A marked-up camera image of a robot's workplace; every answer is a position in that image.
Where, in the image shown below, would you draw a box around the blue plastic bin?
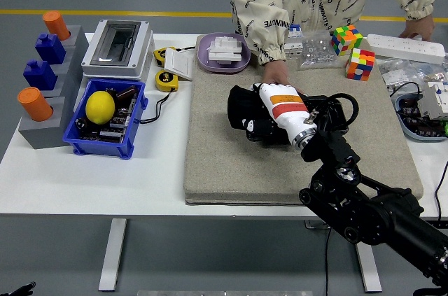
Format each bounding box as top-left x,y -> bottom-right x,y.
62,78 -> 150,161

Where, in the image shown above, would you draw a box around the person's left hand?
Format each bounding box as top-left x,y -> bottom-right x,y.
398,15 -> 436,41

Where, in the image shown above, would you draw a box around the black rag with red patch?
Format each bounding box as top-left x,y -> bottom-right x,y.
226,85 -> 278,133

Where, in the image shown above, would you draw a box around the black cable loop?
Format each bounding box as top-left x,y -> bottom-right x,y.
433,162 -> 448,222

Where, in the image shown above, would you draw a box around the white table leg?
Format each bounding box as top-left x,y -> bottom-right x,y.
98,218 -> 128,293
353,241 -> 383,293

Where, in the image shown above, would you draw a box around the black white robot left hand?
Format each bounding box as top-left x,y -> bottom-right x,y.
0,281 -> 37,296

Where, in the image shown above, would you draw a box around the purple shallow tray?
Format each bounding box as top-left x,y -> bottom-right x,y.
196,32 -> 251,73

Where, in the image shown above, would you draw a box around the yellow tape measure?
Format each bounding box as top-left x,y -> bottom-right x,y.
153,46 -> 176,68
155,69 -> 180,93

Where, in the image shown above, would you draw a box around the multicoloured puzzle cube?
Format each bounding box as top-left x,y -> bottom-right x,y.
330,24 -> 364,57
344,48 -> 376,82

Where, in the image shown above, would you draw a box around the blue block peg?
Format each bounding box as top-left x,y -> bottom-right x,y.
22,59 -> 58,92
34,33 -> 67,66

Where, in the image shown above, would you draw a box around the white wall switch plate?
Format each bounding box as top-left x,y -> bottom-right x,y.
163,47 -> 195,83

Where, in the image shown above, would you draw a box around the black hanging cable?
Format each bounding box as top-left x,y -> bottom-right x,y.
323,227 -> 334,296

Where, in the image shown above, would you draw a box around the white blue circuit breaker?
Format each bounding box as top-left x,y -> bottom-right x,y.
282,24 -> 304,61

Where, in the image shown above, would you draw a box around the grey-brown fabric mat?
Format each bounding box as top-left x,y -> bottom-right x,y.
182,33 -> 424,206

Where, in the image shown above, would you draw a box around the orange cylinder peg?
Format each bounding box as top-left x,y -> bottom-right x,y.
17,87 -> 55,122
42,10 -> 71,42

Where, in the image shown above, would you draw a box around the white power strip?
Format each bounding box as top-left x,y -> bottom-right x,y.
366,33 -> 447,65

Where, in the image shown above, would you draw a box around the grey electrical enclosure box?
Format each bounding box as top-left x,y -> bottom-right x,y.
80,19 -> 155,82

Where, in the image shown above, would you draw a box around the yellow lemon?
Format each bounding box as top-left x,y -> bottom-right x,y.
85,91 -> 116,125

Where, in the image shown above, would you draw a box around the black glossy display panel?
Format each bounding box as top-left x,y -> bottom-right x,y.
244,94 -> 351,147

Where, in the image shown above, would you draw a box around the clear bags of small parts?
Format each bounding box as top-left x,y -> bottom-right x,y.
377,57 -> 448,91

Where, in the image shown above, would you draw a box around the light blue tray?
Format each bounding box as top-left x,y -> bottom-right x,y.
394,94 -> 448,143

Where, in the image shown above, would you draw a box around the clear bag of metal nuts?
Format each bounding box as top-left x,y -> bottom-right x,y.
297,29 -> 340,71

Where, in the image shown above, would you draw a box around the person's right hand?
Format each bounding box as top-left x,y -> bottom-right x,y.
261,59 -> 305,94

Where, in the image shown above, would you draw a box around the white plastic parts stack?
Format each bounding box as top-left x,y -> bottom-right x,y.
207,36 -> 244,66

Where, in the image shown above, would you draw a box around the thin black cord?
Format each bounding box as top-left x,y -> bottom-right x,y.
388,81 -> 423,98

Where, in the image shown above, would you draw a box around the grey stepped block holder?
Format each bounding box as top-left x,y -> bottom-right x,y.
17,24 -> 90,150

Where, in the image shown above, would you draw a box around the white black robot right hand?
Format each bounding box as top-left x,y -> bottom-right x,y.
241,81 -> 319,144

